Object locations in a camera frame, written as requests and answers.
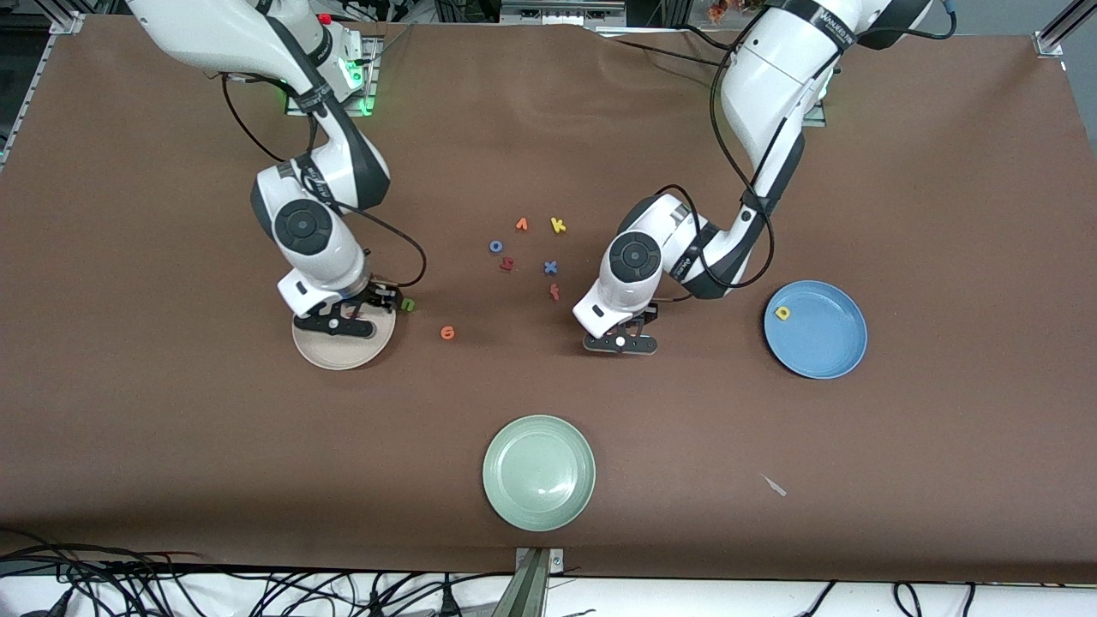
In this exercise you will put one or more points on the white paper scrap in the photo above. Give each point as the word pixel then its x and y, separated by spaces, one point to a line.
pixel 776 487

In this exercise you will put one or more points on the orange background object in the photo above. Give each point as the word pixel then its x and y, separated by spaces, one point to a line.
pixel 717 10

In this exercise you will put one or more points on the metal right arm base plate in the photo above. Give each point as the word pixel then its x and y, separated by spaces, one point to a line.
pixel 364 107

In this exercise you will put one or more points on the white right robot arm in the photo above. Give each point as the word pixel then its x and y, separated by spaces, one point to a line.
pixel 330 253

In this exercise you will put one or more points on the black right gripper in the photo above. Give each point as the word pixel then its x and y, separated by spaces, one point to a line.
pixel 374 296

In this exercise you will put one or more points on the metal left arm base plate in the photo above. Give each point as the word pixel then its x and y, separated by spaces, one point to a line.
pixel 818 116

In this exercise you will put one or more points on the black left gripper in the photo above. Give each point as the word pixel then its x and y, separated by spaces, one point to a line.
pixel 650 316

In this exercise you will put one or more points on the beige brown plate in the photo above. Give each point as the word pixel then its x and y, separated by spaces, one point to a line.
pixel 343 353

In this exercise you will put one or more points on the aluminium frame profile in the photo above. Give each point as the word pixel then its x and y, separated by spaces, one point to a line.
pixel 1058 30
pixel 26 94

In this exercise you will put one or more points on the green plate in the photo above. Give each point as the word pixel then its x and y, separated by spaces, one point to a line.
pixel 538 473

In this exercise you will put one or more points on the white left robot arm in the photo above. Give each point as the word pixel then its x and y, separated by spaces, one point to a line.
pixel 763 86

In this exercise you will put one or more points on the brown table cover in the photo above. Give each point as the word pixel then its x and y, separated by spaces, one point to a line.
pixel 171 428

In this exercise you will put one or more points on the blue plate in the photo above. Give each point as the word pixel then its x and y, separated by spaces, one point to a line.
pixel 823 338

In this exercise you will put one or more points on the grey metal device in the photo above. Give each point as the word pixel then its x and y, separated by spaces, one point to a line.
pixel 561 10

